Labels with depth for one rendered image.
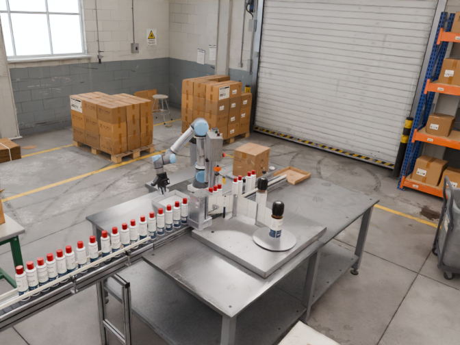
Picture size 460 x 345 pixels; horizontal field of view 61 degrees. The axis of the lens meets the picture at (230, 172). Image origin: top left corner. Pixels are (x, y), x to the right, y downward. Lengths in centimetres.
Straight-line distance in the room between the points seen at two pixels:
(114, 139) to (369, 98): 423
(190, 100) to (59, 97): 263
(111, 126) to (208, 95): 176
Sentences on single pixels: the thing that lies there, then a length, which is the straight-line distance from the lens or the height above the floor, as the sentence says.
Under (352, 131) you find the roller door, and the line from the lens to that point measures 723.
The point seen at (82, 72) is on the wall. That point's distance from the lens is 849.
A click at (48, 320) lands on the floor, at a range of 362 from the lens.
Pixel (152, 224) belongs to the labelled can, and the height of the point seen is 101.
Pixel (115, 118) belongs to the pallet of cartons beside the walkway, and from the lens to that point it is 622.
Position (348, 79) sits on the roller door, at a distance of 712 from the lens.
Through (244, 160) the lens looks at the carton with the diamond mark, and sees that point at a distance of 373.
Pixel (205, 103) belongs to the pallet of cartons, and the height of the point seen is 80.
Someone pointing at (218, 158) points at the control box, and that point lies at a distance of 298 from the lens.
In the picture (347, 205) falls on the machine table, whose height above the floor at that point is 83.
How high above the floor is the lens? 238
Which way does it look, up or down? 23 degrees down
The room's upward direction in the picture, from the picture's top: 4 degrees clockwise
